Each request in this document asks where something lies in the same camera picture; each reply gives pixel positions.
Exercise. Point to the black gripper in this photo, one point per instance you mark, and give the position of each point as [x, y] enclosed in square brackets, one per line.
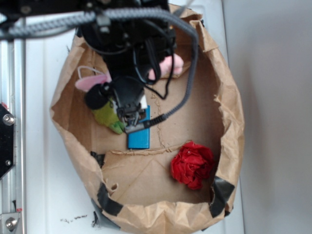
[130, 44]

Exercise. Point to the pink plush bunny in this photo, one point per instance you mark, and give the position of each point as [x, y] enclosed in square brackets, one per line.
[87, 82]

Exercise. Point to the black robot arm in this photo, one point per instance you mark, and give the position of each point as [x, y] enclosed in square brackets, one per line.
[13, 10]

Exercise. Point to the green fuzzy plush toy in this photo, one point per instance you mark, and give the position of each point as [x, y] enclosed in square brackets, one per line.
[107, 116]

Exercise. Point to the blue rectangular block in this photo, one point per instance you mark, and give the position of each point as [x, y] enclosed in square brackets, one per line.
[139, 139]

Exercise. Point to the red crumpled paper ball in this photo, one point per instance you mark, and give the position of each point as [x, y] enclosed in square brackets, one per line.
[192, 164]

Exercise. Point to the brown paper bag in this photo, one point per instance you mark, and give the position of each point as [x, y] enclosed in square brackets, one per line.
[134, 189]

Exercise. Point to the aluminium extrusion rail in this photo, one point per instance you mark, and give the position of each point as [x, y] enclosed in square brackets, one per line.
[12, 178]

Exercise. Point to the metal corner bracket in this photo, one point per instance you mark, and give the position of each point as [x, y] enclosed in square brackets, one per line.
[9, 222]

